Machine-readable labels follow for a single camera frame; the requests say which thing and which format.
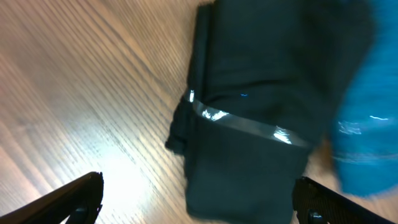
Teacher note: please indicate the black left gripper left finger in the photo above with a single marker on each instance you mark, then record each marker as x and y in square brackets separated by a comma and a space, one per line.
[78, 202]

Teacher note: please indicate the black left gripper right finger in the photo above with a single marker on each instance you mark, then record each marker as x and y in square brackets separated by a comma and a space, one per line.
[317, 204]

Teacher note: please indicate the black cloth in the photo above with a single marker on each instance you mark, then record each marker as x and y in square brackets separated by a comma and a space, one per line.
[265, 80]

